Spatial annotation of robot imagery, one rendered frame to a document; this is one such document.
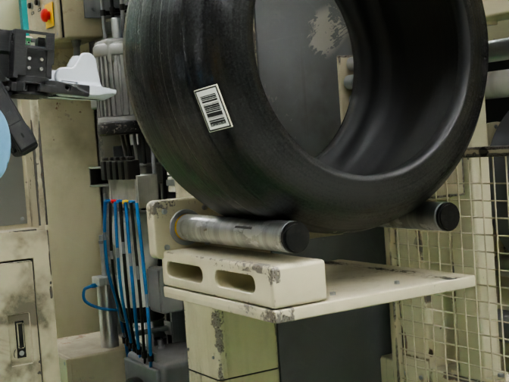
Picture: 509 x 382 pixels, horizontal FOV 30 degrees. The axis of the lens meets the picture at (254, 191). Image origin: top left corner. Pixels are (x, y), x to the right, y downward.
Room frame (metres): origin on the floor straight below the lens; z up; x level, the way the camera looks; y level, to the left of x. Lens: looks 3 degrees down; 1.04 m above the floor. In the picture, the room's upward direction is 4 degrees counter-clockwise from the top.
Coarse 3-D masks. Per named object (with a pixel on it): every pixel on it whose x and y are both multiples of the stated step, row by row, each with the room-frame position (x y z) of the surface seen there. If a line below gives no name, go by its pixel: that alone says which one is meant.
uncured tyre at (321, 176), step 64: (192, 0) 1.27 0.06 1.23; (384, 0) 1.70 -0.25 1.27; (448, 0) 1.58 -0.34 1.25; (128, 64) 1.42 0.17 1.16; (192, 64) 1.27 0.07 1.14; (256, 64) 1.27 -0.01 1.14; (384, 64) 1.72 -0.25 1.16; (448, 64) 1.61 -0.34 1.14; (192, 128) 1.30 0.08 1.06; (256, 128) 1.28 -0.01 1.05; (384, 128) 1.69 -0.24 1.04; (448, 128) 1.44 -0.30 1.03; (192, 192) 1.45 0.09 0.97; (256, 192) 1.31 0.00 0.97; (320, 192) 1.33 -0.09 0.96; (384, 192) 1.38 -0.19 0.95
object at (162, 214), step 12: (156, 204) 1.58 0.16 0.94; (168, 204) 1.59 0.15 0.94; (180, 204) 1.60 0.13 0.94; (192, 204) 1.61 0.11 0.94; (156, 216) 1.58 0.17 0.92; (168, 216) 1.59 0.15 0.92; (156, 228) 1.58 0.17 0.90; (168, 228) 1.59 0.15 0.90; (156, 240) 1.58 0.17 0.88; (168, 240) 1.59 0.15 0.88; (180, 240) 1.59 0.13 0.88; (156, 252) 1.58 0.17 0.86
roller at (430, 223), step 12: (432, 204) 1.46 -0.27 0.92; (444, 204) 1.45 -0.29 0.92; (408, 216) 1.50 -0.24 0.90; (420, 216) 1.47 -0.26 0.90; (432, 216) 1.45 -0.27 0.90; (444, 216) 1.44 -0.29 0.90; (456, 216) 1.45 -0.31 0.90; (408, 228) 1.52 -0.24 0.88; (420, 228) 1.49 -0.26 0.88; (432, 228) 1.46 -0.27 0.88; (444, 228) 1.44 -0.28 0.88
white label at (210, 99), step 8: (208, 88) 1.25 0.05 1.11; (216, 88) 1.25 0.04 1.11; (200, 96) 1.27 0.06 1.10; (208, 96) 1.26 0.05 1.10; (216, 96) 1.25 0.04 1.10; (200, 104) 1.27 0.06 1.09; (208, 104) 1.26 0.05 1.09; (216, 104) 1.26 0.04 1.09; (224, 104) 1.25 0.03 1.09; (208, 112) 1.27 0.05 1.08; (216, 112) 1.26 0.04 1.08; (224, 112) 1.25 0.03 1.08; (208, 120) 1.27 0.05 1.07; (216, 120) 1.26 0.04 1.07; (224, 120) 1.26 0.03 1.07; (208, 128) 1.28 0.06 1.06; (216, 128) 1.27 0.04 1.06; (224, 128) 1.26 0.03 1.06
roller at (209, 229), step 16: (176, 224) 1.58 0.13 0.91; (192, 224) 1.53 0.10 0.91; (208, 224) 1.49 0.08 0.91; (224, 224) 1.45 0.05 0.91; (240, 224) 1.41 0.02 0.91; (256, 224) 1.37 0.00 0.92; (272, 224) 1.33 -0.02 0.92; (288, 224) 1.30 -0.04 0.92; (192, 240) 1.56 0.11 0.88; (208, 240) 1.50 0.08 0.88; (224, 240) 1.45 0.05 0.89; (240, 240) 1.40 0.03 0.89; (256, 240) 1.36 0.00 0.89; (272, 240) 1.32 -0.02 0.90; (288, 240) 1.30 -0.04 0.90; (304, 240) 1.31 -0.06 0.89
